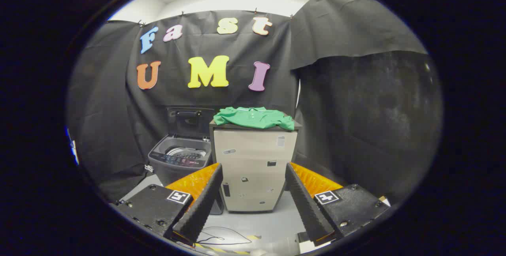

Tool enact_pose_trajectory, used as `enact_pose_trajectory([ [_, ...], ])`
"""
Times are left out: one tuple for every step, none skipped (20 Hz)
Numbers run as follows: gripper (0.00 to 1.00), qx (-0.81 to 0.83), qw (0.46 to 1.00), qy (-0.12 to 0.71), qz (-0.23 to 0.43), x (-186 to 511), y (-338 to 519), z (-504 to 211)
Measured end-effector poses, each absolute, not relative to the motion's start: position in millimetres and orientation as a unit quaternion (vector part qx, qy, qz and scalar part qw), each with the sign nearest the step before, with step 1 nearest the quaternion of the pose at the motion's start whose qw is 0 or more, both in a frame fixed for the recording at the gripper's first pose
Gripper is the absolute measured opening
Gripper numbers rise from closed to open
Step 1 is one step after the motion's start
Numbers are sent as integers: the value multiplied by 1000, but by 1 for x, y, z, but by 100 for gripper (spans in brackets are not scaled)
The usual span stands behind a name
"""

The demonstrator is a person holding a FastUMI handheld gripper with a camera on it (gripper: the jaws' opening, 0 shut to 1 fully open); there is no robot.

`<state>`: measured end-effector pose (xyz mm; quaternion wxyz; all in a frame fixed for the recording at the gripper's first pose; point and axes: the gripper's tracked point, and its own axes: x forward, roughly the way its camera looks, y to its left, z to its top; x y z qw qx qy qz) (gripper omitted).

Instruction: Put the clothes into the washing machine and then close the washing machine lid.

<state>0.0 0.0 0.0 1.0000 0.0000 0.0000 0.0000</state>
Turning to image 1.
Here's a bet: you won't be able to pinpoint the grey washing machine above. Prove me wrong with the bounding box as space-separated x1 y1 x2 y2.
148 134 224 215

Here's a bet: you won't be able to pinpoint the thin black floor cables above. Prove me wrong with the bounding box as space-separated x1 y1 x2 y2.
196 226 253 245

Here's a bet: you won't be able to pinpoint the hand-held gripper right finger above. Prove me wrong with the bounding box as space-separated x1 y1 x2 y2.
285 162 392 247

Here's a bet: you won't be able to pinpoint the green polo shirt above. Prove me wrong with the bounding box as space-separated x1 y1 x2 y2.
213 106 295 131

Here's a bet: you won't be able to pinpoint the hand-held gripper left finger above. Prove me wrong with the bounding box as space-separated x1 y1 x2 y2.
113 163 224 247

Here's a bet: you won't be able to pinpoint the yellow black floor tape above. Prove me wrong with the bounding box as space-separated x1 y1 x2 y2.
194 234 262 255

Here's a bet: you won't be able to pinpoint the beige cabinet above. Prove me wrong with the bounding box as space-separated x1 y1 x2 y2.
209 120 303 213

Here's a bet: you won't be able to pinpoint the black backdrop cloth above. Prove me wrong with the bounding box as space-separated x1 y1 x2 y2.
66 0 443 205

